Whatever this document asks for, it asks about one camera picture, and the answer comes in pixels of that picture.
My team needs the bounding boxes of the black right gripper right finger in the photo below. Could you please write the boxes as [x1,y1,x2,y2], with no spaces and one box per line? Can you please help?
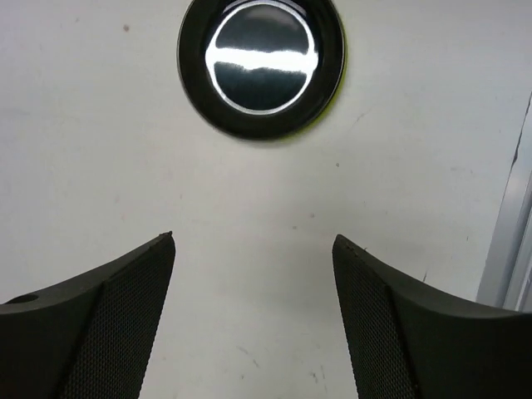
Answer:
[332,235,531,398]

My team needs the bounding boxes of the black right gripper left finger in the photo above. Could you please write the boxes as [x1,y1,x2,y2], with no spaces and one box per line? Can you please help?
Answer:
[1,233,175,398]

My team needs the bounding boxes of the black plate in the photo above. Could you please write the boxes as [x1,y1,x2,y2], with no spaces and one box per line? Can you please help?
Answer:
[176,1,347,141]

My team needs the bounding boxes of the aluminium table edge rail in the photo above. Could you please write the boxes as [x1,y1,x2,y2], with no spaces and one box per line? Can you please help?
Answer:
[476,104,531,313]

